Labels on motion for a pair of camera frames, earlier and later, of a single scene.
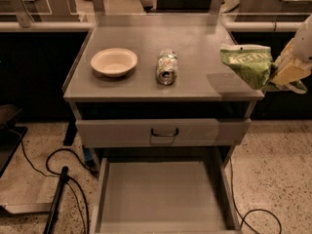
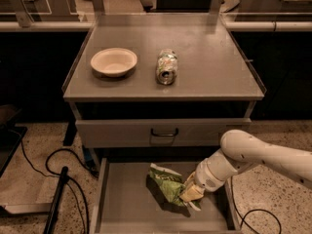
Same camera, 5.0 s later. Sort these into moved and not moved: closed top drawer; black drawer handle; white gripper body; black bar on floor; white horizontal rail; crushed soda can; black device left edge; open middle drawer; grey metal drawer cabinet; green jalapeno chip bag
Moved: white gripper body; green jalapeno chip bag
Not moved: black bar on floor; black drawer handle; grey metal drawer cabinet; crushed soda can; closed top drawer; white horizontal rail; black device left edge; open middle drawer
